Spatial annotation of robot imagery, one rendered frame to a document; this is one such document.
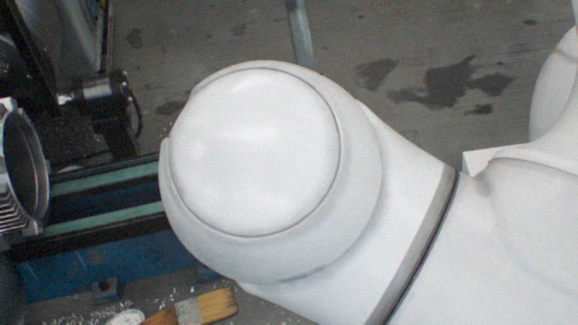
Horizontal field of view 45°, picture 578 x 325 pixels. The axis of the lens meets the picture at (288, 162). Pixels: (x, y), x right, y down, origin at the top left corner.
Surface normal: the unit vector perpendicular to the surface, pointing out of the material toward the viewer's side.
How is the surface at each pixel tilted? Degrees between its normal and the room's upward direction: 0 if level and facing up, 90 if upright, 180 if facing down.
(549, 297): 30
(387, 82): 0
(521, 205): 4
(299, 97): 23
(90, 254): 90
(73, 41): 90
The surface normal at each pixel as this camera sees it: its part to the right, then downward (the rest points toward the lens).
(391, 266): 0.00, 0.07
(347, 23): -0.15, -0.71
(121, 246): 0.16, 0.67
